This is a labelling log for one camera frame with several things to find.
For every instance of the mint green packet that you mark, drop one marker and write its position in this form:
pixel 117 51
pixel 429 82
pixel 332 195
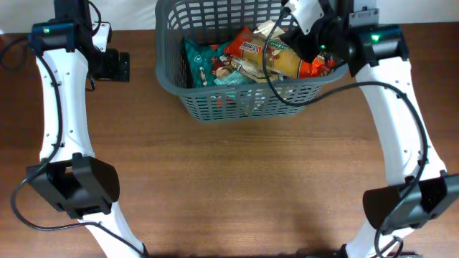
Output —
pixel 235 78

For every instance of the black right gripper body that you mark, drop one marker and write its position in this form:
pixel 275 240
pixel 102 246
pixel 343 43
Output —
pixel 322 37

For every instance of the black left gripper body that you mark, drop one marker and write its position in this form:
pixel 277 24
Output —
pixel 107 65

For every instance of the green Nescafe coffee bag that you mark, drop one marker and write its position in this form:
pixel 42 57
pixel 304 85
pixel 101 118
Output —
pixel 200 61

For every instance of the beige mushroom snack pouch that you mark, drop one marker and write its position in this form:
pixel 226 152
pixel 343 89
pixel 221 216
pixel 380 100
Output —
pixel 266 28

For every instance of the San Remo spaghetti packet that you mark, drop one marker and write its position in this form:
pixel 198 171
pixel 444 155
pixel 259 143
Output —
pixel 280 57

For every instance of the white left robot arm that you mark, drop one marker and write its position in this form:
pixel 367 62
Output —
pixel 72 55

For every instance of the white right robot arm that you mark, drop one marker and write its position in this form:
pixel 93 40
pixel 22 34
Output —
pixel 419 188

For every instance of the grey plastic lattice basket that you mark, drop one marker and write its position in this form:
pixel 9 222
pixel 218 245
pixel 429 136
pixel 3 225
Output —
pixel 214 24

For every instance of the glutinous rice bag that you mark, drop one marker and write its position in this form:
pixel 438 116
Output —
pixel 226 64

